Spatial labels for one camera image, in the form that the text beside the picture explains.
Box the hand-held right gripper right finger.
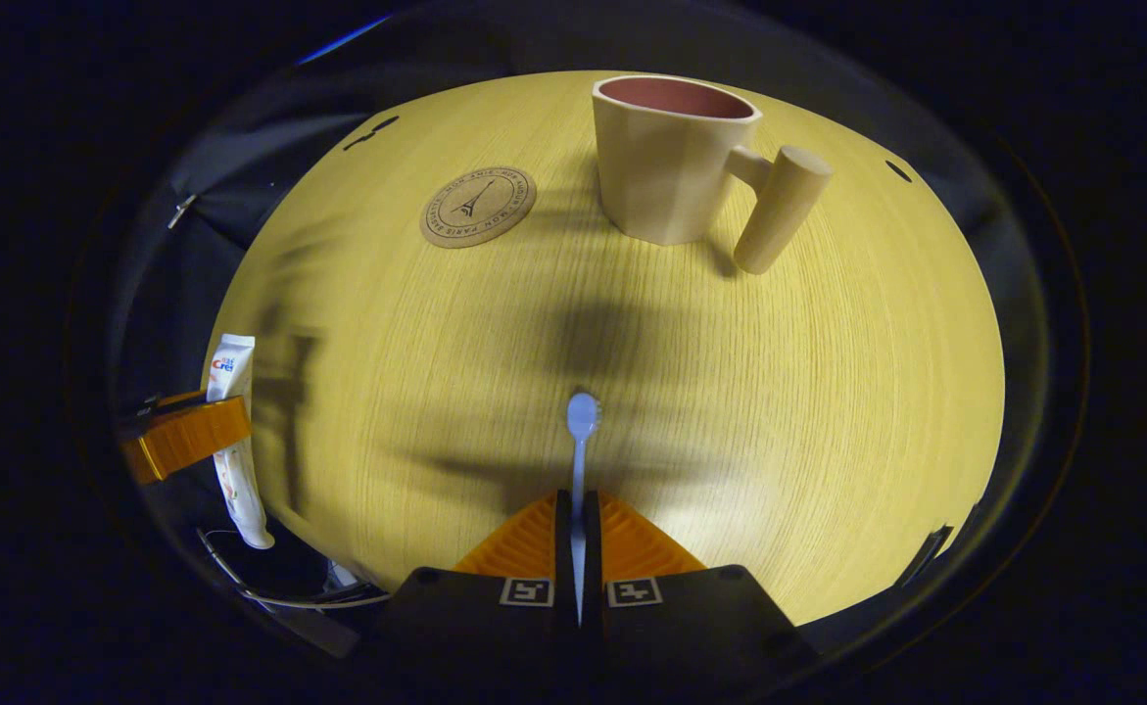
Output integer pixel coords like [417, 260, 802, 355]
[583, 490, 819, 679]

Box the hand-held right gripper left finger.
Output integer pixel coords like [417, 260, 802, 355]
[377, 490, 576, 679]

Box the white toothpaste tube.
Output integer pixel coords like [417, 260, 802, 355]
[204, 333, 275, 550]

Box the white toothbrush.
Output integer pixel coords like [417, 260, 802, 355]
[565, 392, 601, 628]

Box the round cork coaster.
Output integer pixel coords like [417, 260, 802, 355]
[420, 165, 538, 250]

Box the beige cup with handle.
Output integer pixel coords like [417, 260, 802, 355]
[591, 74, 835, 276]

